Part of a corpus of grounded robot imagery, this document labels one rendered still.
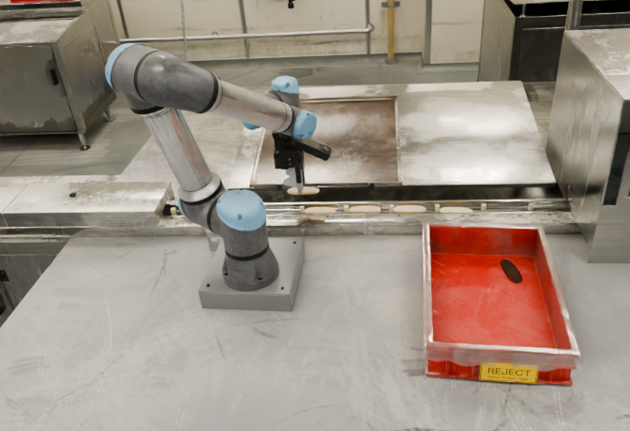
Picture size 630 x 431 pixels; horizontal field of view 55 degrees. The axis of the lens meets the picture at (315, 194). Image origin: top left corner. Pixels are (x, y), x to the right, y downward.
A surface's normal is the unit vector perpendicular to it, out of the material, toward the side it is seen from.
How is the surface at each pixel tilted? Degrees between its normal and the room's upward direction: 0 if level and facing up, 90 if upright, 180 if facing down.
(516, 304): 0
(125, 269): 0
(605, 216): 90
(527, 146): 10
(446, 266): 0
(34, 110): 90
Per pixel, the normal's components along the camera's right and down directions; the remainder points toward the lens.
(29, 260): -0.08, 0.54
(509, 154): -0.08, -0.74
